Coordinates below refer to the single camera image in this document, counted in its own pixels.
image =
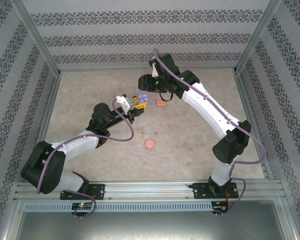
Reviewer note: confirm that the purple round charging case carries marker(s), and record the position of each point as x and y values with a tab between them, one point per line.
143	97

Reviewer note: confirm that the pink round charging case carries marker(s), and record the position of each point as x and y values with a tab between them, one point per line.
149	143

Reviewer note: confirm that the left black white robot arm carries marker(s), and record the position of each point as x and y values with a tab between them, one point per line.
72	147

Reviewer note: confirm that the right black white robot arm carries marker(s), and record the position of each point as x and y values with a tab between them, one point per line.
215	112

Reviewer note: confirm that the controller board with green light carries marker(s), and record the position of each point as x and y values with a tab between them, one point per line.
82	206

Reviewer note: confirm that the grey sheet metal panel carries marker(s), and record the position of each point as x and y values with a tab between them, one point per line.
150	227

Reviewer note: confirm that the small controller board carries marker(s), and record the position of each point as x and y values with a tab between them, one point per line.
220	208

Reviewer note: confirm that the aluminium side rail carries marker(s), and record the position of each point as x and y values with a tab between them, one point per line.
48	112
248	112

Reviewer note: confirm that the left black mount plate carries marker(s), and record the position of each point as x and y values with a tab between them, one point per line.
98	191

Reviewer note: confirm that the black mount plate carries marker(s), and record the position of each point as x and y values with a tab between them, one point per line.
200	191
98	191

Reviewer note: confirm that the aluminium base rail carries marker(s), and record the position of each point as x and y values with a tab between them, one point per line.
150	190

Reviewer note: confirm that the aluminium corner post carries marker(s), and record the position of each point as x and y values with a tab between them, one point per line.
36	37
258	37

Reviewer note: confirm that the right black mount plate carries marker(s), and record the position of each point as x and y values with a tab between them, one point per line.
200	191

